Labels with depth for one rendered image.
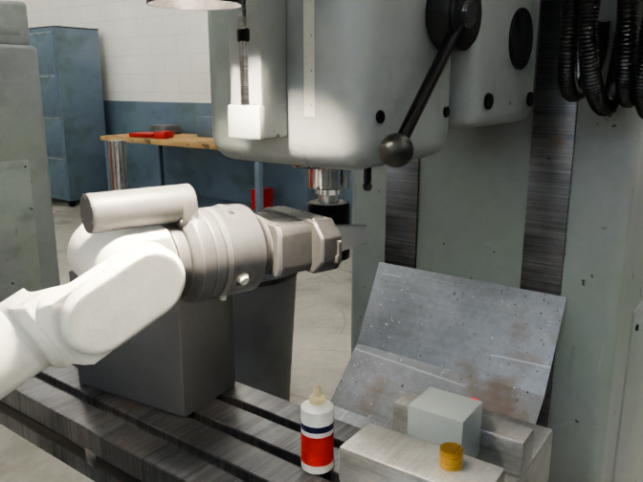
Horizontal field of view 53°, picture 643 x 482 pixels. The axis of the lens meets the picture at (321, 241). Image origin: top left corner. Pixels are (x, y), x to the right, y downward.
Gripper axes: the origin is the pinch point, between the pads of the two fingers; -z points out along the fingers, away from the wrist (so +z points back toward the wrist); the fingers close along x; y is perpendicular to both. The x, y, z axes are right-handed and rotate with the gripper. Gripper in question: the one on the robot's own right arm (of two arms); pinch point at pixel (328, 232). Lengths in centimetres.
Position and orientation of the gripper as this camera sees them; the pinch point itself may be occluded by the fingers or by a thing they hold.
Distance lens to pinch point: 71.1
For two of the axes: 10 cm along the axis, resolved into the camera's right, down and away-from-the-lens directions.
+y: -0.1, 9.7, 2.3
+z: -7.9, 1.4, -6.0
